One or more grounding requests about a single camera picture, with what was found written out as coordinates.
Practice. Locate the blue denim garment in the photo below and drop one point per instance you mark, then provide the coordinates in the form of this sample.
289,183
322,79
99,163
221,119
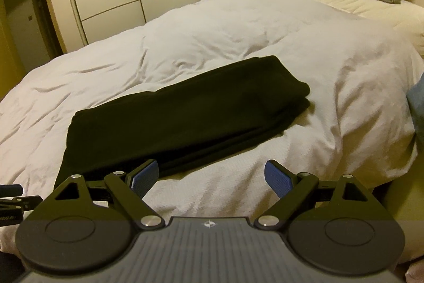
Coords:
416,104

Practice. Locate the dark wooden door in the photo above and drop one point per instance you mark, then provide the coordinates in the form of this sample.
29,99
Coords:
43,14

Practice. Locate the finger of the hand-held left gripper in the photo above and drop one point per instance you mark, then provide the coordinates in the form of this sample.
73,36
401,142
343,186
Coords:
11,190
23,202

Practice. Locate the black garment with white print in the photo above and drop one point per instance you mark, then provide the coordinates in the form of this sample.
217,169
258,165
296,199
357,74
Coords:
182,117

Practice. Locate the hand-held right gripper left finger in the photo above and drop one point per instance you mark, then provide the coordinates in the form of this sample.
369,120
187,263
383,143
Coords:
145,179

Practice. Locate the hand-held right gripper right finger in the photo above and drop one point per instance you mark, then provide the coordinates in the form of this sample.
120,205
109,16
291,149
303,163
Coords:
280,178

